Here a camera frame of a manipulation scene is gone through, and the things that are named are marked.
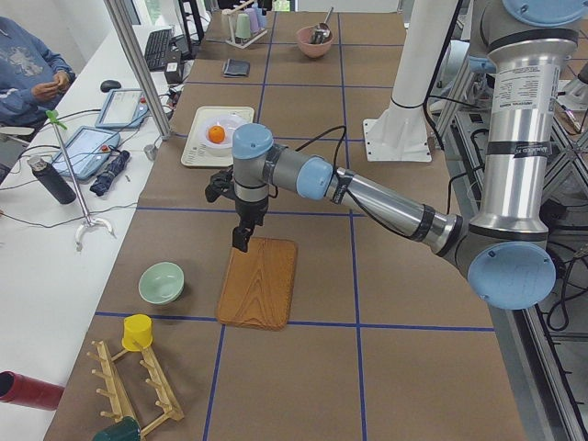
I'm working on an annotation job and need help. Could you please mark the purple pastel cup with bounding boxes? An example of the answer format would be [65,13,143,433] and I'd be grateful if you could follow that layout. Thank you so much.
[244,7,260,34]

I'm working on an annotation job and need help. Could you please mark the black computer mouse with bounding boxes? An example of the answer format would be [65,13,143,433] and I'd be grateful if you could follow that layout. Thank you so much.
[100,80,121,93]

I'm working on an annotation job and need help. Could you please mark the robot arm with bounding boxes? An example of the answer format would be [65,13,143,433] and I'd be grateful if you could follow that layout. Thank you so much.
[232,1,587,310]

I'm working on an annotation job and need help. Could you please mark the black water bottle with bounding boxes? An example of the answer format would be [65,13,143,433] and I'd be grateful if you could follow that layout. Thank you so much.
[28,155,76,205]

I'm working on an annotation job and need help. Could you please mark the green pastel cup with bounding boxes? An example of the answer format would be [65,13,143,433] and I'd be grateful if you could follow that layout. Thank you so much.
[235,13,251,40]

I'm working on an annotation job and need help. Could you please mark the pink bowl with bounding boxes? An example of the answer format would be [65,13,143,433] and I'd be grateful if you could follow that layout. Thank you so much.
[296,26,334,59]

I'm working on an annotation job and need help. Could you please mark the blue pastel cup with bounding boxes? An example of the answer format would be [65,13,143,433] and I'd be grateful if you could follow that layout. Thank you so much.
[253,4,267,28]

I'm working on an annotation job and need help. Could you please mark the green bowl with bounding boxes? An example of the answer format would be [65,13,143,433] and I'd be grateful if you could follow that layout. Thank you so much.
[138,262,185,305]

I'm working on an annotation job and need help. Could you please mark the seated person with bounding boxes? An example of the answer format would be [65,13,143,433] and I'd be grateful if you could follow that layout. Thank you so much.
[1,17,76,127]

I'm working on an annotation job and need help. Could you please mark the wooden cup rack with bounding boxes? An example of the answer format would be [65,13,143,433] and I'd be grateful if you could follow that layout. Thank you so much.
[86,340,185,440]

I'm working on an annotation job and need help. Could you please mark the far teach pendant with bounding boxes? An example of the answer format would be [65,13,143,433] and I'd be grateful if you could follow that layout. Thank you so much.
[95,89,148,130]

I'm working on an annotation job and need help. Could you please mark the black keyboard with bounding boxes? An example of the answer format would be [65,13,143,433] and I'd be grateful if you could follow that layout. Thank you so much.
[143,28,174,72]

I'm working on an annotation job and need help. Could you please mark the white plate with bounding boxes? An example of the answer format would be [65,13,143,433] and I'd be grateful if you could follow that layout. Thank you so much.
[198,114,246,156]

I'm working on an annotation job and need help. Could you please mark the yellow cup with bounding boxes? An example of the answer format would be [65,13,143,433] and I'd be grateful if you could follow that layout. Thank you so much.
[121,314,153,352]

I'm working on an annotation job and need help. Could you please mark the red cylinder bottle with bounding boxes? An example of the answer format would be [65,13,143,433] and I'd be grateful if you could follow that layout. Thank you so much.
[1,371,64,411]

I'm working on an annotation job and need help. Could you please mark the metal stand with green clip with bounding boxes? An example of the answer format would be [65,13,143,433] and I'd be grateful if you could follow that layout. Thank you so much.
[46,110,116,253]

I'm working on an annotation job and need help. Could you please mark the black box device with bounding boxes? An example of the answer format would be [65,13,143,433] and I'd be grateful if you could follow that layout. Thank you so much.
[164,62,184,85]

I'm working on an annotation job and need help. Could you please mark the folded dark umbrella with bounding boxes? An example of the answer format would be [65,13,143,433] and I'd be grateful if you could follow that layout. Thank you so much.
[90,150,130,197]

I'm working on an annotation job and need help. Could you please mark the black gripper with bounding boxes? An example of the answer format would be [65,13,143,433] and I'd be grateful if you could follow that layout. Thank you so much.
[232,199,267,253]

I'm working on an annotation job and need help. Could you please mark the white wire cup rack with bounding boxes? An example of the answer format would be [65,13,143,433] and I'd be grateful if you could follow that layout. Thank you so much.
[221,1,267,49]

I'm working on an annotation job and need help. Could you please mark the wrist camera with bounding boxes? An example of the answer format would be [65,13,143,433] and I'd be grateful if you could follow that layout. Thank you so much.
[205,166,235,203]

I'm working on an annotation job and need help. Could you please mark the aluminium frame post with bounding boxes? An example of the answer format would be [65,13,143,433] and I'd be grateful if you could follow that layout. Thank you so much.
[104,0,171,141]

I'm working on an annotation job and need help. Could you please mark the teach pendant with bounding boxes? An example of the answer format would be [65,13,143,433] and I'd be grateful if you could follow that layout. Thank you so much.
[54,126,120,181]
[95,89,148,130]

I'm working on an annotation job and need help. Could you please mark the orange fruit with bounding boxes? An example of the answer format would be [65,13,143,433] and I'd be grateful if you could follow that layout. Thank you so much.
[208,125,226,143]

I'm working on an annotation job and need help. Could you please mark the grey folded cloth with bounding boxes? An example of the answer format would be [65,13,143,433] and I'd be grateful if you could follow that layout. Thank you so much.
[222,59,250,78]

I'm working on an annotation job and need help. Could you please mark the cream bear tray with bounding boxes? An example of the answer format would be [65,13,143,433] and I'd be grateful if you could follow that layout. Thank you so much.
[180,106,254,167]

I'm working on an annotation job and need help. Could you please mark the dark green cup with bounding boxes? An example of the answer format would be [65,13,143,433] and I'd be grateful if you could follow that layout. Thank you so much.
[92,416,141,441]

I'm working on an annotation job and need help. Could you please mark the near teach pendant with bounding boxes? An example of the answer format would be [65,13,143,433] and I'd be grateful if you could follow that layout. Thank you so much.
[54,126,120,181]

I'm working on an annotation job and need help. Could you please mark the wooden tray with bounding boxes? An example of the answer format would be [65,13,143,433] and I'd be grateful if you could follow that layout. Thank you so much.
[216,237,298,331]

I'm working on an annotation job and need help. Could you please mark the metal scoop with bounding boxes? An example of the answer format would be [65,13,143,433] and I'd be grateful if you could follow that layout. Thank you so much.
[310,7,334,44]

